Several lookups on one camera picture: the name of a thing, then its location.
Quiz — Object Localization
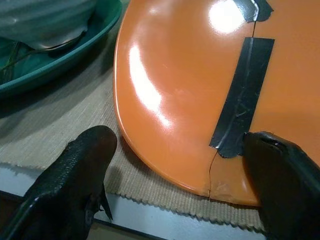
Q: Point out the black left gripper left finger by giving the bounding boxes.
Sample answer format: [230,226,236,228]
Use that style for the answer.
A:
[0,125,118,240]

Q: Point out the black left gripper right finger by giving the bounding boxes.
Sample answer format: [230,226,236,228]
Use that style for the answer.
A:
[241,130,320,240]

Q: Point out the cracked orange plate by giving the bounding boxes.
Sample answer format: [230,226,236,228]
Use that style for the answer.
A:
[113,0,320,207]

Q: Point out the beige woven placemat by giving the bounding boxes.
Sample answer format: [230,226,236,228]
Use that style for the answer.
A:
[0,2,266,234]

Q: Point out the long black tape strip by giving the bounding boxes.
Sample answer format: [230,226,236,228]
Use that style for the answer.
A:
[208,37,276,160]

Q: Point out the dark green plate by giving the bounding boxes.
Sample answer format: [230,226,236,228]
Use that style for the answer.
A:
[0,0,124,94]

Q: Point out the pale green ribbed bowl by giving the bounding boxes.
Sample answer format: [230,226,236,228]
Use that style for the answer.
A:
[0,0,98,52]

